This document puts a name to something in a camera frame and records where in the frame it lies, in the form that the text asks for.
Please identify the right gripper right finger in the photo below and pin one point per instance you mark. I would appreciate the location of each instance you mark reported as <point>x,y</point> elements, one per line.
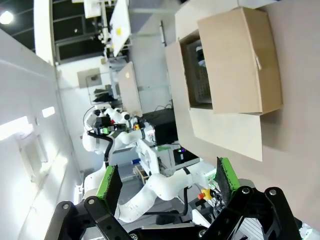
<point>226,182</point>

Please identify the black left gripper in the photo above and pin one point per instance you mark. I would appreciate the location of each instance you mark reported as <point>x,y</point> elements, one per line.
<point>103,122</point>

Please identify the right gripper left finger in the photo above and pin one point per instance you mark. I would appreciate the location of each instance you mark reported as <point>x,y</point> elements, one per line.
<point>111,187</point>

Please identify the grey plastic mesh basket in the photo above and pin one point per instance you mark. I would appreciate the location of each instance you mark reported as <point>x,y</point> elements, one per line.
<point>200,85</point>

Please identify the brown cardboard shipping box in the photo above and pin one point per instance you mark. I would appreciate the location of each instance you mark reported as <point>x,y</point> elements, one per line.
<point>237,62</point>

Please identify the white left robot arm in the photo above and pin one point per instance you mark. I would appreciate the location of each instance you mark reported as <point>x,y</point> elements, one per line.
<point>160,185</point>

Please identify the white robot control box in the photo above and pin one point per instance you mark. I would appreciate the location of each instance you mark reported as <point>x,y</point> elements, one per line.
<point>148,157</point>

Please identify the yellow red emergency stop button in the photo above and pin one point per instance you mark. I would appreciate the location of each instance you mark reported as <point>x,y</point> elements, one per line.
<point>205,193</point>

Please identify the small wooden crate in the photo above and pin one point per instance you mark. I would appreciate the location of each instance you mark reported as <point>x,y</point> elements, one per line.
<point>141,175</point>

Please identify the white laptop lid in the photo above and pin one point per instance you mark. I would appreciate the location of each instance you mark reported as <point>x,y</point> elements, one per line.
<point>130,90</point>

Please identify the black device with lights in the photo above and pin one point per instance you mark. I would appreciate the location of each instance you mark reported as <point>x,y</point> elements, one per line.
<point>185,156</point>

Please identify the black equipment cabinet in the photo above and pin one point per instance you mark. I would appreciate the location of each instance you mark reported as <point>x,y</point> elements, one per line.
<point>162,127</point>

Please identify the white board panel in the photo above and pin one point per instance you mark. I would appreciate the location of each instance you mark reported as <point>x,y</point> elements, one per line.
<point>120,27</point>

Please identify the round ceiling lamp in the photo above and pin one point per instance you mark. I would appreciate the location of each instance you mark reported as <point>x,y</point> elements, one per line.
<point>6,17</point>

